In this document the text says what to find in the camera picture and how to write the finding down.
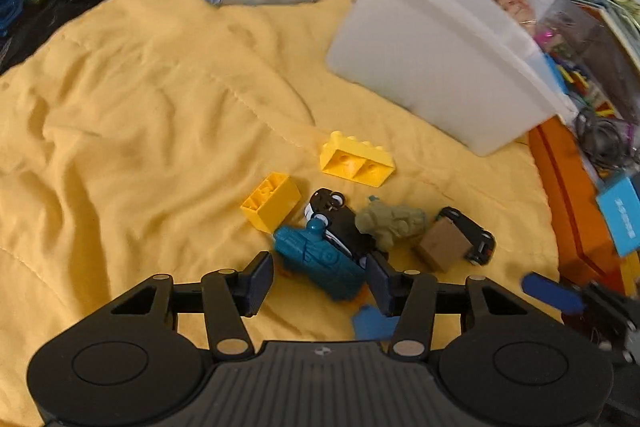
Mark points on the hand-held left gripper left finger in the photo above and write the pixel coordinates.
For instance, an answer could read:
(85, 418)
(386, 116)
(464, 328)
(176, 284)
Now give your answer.
(260, 284)

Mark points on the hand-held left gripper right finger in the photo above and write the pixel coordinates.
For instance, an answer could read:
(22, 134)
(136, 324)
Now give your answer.
(380, 284)

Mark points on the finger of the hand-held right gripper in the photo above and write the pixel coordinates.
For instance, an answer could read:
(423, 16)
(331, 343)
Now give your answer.
(550, 293)

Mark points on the teal toy figure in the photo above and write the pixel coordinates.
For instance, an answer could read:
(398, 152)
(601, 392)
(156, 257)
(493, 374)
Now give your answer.
(315, 257)

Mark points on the white plastic storage bin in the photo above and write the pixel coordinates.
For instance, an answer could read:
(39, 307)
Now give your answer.
(440, 57)

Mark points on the blue flat plastic piece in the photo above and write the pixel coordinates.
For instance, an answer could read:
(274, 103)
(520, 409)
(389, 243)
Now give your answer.
(370, 324)

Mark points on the olive green toy figure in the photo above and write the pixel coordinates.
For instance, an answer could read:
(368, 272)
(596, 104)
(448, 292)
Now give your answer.
(390, 222)

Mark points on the brown building brick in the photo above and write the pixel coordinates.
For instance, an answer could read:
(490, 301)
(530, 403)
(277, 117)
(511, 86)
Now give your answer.
(442, 244)

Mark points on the black and white toy figure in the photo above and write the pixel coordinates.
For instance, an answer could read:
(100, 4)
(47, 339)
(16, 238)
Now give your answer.
(340, 219)

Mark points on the tall yellow building brick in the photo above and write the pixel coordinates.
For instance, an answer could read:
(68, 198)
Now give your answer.
(270, 202)

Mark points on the black toy car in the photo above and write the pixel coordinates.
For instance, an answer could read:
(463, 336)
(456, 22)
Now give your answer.
(475, 232)

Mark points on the blue card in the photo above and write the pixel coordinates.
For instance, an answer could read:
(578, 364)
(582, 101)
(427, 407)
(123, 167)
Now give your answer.
(620, 214)

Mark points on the orange flat box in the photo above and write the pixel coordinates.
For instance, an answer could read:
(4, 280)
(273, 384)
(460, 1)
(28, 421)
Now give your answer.
(565, 187)

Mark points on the wide yellow building brick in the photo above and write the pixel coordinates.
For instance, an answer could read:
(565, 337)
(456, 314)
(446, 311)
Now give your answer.
(357, 157)

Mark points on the yellow blanket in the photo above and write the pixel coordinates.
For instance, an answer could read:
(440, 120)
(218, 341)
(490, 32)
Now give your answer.
(150, 107)

